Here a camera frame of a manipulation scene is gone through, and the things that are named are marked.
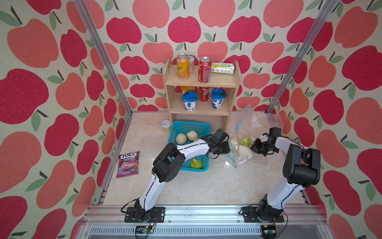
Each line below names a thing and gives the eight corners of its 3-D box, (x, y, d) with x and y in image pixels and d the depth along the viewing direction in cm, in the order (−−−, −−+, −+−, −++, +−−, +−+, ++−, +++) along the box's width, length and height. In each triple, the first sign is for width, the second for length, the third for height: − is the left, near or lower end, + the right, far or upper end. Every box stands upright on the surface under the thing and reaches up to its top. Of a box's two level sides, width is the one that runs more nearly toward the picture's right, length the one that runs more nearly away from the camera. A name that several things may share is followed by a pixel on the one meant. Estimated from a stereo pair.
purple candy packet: (118, 177, 89) (115, 175, 86) (120, 157, 98) (118, 154, 95) (138, 174, 90) (136, 171, 88) (139, 154, 99) (137, 151, 96)
